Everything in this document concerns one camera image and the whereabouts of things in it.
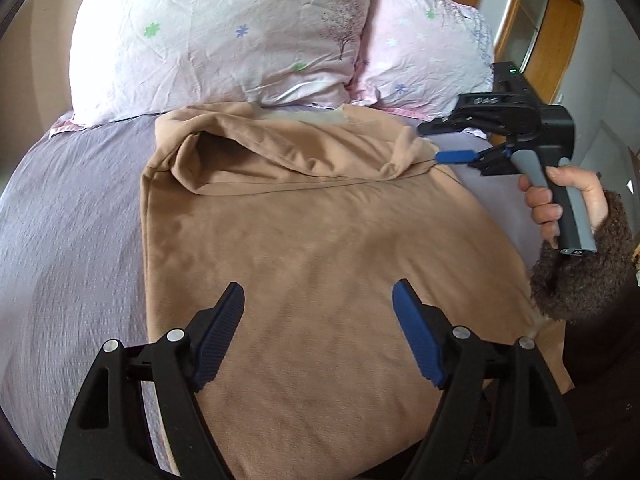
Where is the pink floral right pillow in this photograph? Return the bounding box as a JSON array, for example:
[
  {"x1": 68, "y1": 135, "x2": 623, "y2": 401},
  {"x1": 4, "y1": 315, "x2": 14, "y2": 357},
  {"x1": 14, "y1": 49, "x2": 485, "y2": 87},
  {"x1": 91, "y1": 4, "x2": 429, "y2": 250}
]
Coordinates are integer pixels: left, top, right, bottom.
[{"x1": 348, "y1": 0, "x2": 495, "y2": 120}]

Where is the tan garment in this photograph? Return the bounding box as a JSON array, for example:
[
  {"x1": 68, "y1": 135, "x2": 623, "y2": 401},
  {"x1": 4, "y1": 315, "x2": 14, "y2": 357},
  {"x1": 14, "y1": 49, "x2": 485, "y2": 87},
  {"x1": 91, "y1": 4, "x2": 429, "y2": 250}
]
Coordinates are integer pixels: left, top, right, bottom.
[{"x1": 141, "y1": 103, "x2": 570, "y2": 479}]

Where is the person's right hand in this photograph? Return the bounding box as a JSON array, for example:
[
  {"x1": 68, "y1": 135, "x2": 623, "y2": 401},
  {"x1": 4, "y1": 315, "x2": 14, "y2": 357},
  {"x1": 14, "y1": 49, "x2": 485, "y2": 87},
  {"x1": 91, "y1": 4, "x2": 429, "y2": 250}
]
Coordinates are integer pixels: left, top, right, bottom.
[{"x1": 518, "y1": 166, "x2": 608, "y2": 249}]

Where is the lavender bed sheet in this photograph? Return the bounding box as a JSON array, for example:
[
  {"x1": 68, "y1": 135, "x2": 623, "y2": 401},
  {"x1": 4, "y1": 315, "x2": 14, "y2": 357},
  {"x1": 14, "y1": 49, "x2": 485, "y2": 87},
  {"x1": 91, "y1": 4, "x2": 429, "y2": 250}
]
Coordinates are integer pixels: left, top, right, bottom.
[{"x1": 0, "y1": 104, "x2": 536, "y2": 476}]

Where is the white floral left pillow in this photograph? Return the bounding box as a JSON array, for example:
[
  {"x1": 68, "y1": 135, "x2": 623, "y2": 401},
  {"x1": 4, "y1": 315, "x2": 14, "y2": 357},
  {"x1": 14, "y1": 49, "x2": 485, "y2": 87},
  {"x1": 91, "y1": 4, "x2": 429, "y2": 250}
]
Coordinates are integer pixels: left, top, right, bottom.
[{"x1": 70, "y1": 0, "x2": 371, "y2": 127}]

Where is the brown fuzzy sleeve forearm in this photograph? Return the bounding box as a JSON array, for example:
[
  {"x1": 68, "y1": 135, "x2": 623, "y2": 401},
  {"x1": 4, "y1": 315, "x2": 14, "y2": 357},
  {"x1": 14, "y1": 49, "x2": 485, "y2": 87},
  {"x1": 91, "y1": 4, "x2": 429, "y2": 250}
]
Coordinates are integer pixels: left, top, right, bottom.
[{"x1": 530, "y1": 191, "x2": 634, "y2": 323}]

